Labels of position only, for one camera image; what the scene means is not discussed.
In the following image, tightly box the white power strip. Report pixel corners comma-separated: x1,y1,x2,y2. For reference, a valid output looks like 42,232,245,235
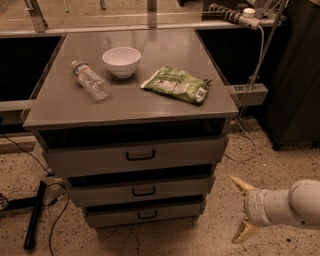
209,3,260,30

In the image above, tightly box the white cable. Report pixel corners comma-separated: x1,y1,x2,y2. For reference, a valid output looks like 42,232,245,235
224,25,266,164

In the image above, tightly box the green chip bag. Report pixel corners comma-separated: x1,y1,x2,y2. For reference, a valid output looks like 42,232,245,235
140,66,211,105

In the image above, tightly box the black floor cable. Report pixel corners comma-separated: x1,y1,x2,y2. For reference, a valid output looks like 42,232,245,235
0,132,70,256

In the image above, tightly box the grey top drawer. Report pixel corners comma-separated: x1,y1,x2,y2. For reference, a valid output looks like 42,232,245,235
43,135,228,177

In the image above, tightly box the grey drawer cabinet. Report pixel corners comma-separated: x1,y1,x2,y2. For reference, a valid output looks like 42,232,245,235
24,29,237,216

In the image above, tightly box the grey bottom drawer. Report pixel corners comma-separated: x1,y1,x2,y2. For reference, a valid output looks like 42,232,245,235
85,200,206,228

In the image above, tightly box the white bowl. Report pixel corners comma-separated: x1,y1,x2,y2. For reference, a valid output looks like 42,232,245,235
102,47,141,78

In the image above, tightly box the grey drawer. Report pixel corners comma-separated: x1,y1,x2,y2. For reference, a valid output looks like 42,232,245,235
85,200,206,228
70,175,215,207
43,135,228,177

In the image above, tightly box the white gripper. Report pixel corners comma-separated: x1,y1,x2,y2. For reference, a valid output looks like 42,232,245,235
230,176,271,244

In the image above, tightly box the grey middle drawer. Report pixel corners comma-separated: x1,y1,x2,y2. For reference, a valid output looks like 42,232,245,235
70,175,215,207

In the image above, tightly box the black floor bar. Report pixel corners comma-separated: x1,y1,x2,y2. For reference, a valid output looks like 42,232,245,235
23,181,46,250

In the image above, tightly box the black cabinet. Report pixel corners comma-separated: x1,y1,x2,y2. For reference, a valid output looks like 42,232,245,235
262,0,320,151

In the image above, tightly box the clear plastic water bottle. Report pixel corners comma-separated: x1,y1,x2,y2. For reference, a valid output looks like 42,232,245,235
71,61,111,101

